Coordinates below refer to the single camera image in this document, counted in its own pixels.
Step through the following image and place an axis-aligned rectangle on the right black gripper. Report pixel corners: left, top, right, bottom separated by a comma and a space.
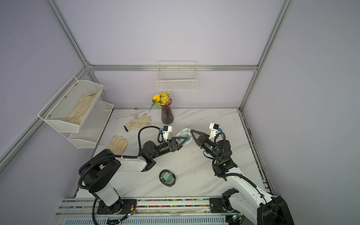
192, 129, 222, 162

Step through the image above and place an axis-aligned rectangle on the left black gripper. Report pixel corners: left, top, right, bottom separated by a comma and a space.
151, 137, 188, 160

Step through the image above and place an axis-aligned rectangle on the green charger plug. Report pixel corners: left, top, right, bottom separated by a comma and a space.
163, 172, 173, 182

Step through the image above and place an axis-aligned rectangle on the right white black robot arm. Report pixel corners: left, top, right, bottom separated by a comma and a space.
190, 129, 294, 225

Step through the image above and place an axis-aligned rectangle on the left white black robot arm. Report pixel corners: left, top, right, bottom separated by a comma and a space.
78, 125, 189, 217

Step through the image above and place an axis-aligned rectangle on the dark glass flower vase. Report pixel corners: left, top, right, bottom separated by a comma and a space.
161, 98, 174, 124

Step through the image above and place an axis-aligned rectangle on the white knit glove on table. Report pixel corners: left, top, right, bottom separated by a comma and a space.
124, 113, 152, 132

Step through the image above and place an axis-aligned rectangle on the yellow flower bouquet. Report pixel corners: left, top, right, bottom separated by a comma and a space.
150, 91, 172, 110

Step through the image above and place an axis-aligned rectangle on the beige leather glove on table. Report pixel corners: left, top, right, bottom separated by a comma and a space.
106, 136, 128, 155

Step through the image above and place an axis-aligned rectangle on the lower white mesh shelf bin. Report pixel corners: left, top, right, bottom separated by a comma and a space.
68, 100, 113, 149

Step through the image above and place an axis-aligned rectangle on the white mesh shelf bin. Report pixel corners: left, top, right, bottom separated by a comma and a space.
68, 100, 113, 149
37, 76, 103, 133

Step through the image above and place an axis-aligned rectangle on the beige glove in bin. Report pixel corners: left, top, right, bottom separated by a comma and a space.
66, 91, 99, 125

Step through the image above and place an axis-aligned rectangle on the upper white mesh shelf bin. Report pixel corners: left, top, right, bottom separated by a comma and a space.
37, 76, 103, 133

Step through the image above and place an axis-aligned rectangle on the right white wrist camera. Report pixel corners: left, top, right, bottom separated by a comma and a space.
209, 123, 222, 139

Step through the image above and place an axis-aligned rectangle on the aluminium front rail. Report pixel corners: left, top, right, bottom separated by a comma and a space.
52, 196, 251, 225

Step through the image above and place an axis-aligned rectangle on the white wire wall basket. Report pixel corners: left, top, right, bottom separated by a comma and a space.
156, 61, 198, 91

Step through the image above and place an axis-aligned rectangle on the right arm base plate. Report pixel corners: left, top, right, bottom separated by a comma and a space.
209, 197, 233, 213

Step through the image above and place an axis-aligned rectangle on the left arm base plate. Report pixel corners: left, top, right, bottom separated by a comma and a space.
97, 199, 137, 215

